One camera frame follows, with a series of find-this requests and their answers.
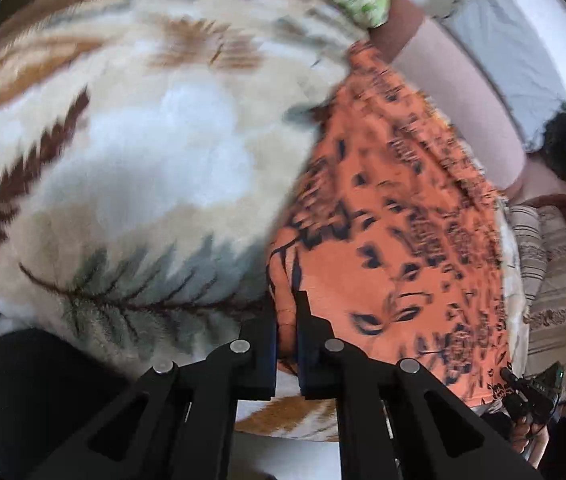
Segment orange black floral blouse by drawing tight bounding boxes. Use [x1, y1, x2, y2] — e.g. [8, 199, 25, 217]
[268, 41, 510, 407]

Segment person's right hand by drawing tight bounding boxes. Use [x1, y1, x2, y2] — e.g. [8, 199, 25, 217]
[510, 417, 550, 469]

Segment large striped brown quilt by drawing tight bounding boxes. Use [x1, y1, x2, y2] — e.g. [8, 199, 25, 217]
[525, 206, 566, 402]

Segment striped brown beige cushion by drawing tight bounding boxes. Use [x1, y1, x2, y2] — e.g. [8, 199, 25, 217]
[509, 205, 548, 304]

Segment beige leaf pattern blanket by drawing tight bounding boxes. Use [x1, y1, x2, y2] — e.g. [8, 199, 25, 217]
[0, 0, 530, 443]

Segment pink bolster cushion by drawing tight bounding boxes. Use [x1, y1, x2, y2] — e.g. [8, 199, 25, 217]
[369, 0, 530, 194]

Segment grey pillow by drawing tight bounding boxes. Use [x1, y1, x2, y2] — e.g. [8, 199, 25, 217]
[440, 0, 566, 153]

